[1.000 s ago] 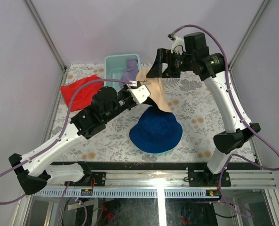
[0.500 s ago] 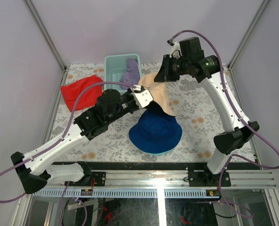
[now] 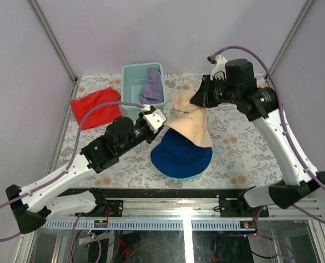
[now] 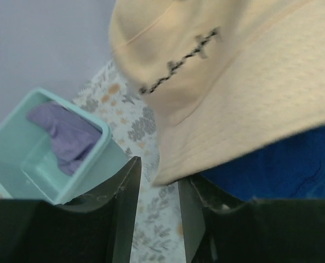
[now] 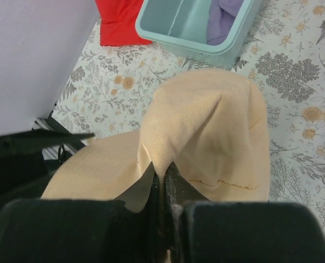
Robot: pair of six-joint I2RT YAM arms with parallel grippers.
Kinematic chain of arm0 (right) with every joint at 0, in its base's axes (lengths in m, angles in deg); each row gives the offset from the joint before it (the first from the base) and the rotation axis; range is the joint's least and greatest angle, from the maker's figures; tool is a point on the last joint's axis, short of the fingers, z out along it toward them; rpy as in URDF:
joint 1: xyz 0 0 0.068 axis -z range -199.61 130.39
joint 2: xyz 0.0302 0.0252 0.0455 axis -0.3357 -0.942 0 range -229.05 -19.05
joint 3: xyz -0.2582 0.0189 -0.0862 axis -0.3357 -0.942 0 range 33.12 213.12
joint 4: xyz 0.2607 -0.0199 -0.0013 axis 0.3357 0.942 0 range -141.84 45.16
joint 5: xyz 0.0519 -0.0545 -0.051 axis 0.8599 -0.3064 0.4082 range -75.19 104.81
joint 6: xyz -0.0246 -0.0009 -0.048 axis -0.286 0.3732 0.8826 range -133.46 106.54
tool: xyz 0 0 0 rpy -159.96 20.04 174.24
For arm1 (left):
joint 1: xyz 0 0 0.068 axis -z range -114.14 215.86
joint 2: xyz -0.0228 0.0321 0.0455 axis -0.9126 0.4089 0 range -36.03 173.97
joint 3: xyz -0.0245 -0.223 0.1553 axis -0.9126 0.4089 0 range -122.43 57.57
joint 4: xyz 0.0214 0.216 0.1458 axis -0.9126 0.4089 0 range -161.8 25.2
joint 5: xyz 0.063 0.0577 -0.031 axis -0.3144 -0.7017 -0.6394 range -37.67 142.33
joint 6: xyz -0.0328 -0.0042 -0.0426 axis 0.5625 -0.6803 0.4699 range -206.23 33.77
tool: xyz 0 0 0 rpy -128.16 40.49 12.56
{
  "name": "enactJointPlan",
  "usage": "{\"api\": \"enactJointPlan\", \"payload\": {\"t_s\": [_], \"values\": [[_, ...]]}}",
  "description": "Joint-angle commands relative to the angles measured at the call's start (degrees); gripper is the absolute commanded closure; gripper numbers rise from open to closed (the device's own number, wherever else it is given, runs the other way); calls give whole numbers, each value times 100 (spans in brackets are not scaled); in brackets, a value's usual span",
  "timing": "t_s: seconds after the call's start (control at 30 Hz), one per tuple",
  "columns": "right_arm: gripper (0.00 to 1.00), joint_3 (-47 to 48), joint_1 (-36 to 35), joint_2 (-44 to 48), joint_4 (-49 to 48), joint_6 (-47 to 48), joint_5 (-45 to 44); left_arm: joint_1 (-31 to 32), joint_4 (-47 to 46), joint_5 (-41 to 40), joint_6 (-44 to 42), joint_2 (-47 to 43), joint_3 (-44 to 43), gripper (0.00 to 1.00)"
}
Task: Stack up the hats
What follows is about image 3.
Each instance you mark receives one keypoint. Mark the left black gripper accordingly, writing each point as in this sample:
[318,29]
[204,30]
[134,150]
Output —
[152,136]

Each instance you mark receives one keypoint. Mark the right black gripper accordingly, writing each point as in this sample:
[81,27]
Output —
[202,97]

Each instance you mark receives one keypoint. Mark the black beige cap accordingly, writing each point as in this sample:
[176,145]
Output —
[190,120]

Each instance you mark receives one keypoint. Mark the lavender hat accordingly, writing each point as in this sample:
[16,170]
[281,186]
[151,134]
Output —
[152,91]

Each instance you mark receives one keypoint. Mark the dark blue bucket hat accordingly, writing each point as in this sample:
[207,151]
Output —
[178,157]

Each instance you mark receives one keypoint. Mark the teal bucket hat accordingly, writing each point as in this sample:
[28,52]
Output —
[184,179]

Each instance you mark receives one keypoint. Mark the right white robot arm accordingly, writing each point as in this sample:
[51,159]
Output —
[299,176]

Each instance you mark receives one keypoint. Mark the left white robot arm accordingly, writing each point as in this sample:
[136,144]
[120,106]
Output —
[33,205]

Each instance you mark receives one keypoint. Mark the floral table mat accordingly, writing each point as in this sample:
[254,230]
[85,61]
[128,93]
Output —
[241,157]

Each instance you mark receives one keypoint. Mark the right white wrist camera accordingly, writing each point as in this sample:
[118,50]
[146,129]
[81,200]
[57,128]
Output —
[218,71]

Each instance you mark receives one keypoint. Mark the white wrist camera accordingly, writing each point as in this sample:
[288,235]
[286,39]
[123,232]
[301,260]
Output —
[154,118]
[218,71]

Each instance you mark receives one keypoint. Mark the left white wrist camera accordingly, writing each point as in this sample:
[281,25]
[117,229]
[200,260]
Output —
[154,118]

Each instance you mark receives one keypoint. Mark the aluminium front rail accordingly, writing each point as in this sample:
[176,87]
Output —
[172,208]

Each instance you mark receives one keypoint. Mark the left aluminium frame post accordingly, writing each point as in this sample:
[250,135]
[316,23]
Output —
[45,25]

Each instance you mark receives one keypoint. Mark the aluminium frame post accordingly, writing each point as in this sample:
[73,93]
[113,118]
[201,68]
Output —
[303,14]
[45,25]

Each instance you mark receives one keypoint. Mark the right aluminium frame post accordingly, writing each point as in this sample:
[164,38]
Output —
[303,14]

